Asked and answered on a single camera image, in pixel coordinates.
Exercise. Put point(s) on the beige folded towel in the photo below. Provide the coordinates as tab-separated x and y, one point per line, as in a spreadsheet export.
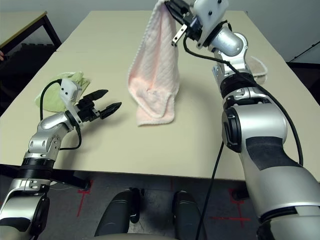
257	65

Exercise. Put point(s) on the dark grey robot left leg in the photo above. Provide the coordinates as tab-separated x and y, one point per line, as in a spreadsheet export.
112	215

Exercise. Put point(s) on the red floor tape cross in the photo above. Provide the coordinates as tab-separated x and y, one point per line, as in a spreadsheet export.
83	191
240	219

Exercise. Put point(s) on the pink fluffy towel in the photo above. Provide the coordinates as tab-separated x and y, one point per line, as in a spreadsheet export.
155	75

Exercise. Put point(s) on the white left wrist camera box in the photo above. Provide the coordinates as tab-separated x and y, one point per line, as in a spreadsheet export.
67	87

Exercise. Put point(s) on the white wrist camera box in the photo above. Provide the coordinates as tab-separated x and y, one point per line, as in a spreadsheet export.
210	12
67	87

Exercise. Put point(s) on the green folded towel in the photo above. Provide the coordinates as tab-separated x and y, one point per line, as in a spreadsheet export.
52	100

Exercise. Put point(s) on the black tripod bar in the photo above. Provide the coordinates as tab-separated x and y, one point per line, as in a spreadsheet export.
312	46

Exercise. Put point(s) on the grey robot torso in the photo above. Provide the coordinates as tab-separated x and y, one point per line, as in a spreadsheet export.
140	237

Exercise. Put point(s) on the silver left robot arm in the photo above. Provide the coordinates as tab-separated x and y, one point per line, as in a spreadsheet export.
47	123

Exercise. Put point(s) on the dark grey robot leg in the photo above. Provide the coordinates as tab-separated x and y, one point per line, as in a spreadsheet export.
112	215
187	215

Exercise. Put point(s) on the black table foot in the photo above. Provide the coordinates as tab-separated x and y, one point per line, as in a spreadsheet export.
240	195

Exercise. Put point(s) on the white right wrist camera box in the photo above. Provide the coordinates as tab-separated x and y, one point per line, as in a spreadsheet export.
210	12

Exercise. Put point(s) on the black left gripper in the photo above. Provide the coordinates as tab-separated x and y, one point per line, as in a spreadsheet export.
86	111

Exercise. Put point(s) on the wooden side table black frame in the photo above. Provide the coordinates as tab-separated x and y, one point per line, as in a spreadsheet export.
20	25

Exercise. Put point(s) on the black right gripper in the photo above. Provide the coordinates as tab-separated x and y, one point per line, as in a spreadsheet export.
192	30

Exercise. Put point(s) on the dark grey robot right leg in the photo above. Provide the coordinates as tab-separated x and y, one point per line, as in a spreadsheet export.
187	215

